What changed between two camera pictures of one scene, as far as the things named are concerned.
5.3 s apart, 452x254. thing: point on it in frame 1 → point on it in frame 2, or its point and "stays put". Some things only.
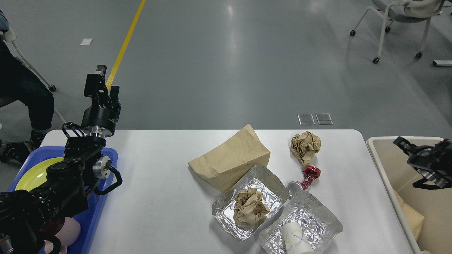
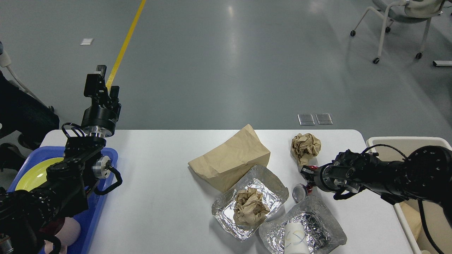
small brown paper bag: [415, 220] stays put
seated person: [19, 80] → [21, 112]
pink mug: [68, 235] stays put
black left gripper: [97, 121] stays put
